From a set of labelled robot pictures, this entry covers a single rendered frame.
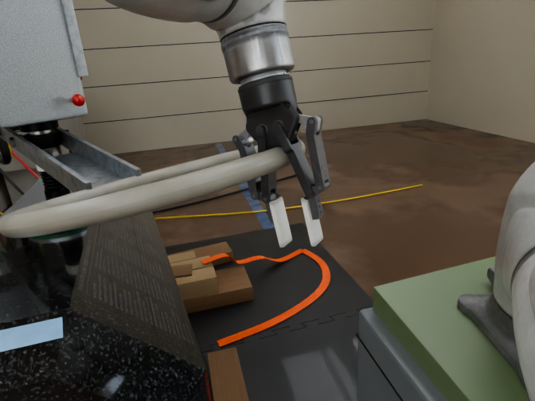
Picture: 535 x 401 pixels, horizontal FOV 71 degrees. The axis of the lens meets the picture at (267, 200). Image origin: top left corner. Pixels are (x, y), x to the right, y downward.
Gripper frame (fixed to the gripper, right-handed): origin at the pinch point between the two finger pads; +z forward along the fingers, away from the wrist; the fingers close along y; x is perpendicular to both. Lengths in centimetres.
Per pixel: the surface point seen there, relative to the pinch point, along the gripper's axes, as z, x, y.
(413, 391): 27.2, -1.7, -11.6
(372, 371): 32.3, -10.6, -2.2
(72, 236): 2, -10, 75
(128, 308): 18, -3, 50
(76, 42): -47, -23, 66
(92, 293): 12, 3, 52
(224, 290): 64, -94, 106
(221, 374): 71, -45, 72
